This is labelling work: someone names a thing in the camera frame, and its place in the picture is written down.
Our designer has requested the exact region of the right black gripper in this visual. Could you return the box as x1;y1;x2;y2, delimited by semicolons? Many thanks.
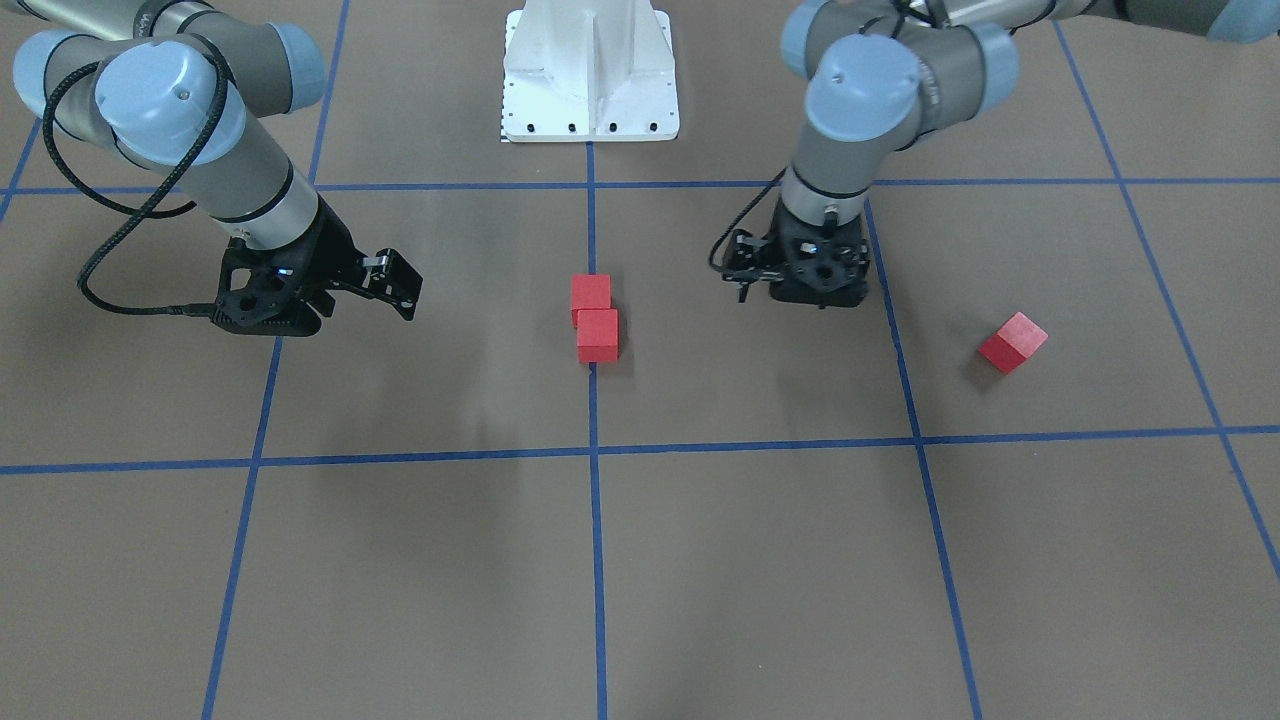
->
212;200;422;337

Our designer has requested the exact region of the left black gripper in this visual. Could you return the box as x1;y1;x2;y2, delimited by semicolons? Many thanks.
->
767;202;870;307

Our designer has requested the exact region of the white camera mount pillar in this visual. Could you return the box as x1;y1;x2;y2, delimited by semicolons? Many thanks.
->
500;1;681;143

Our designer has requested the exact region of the red block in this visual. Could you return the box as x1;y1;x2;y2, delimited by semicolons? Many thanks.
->
978;313;1050;374
575;307;621;364
570;273;613;328

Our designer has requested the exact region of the brown paper table mat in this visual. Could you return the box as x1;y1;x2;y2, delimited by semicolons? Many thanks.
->
1;1;1279;719

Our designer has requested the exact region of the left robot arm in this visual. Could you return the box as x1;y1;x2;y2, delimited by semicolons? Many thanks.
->
722;1;1277;307

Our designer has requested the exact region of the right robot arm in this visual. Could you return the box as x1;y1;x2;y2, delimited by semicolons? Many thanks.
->
3;1;422;337

